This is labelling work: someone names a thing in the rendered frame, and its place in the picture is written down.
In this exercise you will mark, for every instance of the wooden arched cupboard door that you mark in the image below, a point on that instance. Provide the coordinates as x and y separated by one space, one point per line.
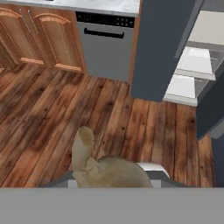
59 43
18 38

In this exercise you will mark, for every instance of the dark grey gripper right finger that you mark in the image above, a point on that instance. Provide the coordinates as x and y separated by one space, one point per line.
163 180

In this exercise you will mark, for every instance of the grey dishwasher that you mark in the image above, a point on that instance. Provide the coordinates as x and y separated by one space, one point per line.
108 55

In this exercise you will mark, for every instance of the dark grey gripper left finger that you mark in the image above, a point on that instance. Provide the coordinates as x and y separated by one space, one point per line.
64 180

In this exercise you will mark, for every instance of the dark grey fridge door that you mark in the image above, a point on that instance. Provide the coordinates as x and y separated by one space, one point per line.
157 49

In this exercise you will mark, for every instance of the white fridge door shelf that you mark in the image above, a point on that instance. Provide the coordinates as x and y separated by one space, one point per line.
207 28
196 60
181 87

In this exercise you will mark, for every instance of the dark grey fridge body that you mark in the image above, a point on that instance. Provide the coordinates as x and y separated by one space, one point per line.
210 110

